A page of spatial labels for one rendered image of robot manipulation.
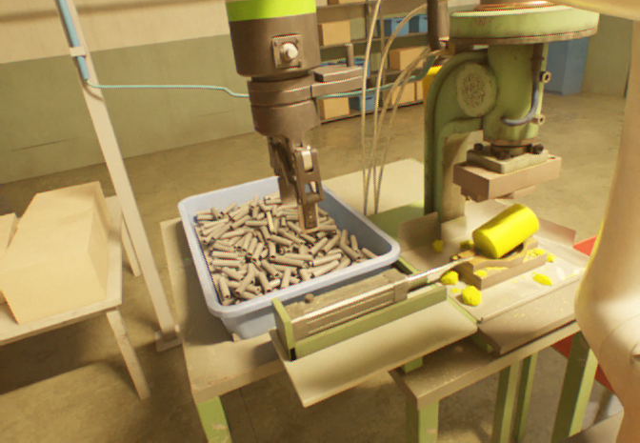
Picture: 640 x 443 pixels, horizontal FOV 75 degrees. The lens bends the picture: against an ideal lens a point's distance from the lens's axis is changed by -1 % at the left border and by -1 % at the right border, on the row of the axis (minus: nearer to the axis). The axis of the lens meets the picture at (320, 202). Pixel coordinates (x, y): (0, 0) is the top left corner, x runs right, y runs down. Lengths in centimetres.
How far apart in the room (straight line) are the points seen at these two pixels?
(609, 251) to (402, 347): 33
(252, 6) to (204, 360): 62
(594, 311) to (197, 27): 549
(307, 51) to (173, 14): 533
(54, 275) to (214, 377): 113
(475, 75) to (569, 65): 632
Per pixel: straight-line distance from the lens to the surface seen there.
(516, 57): 74
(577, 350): 105
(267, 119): 46
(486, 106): 76
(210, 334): 89
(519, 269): 91
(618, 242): 61
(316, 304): 72
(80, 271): 182
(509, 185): 78
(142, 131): 587
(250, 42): 44
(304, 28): 45
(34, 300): 189
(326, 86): 47
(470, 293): 82
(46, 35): 579
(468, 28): 71
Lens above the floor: 151
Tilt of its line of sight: 25 degrees down
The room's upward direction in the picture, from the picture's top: 6 degrees counter-clockwise
